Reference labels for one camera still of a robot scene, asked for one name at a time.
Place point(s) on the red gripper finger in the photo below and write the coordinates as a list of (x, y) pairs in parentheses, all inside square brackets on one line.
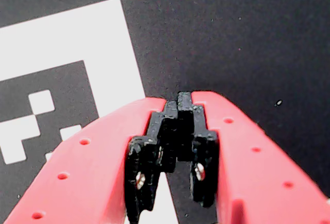
[(257, 169), (90, 172)]

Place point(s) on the black white marker checkerboard mat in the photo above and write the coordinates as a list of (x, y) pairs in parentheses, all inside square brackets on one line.
[(219, 40)]

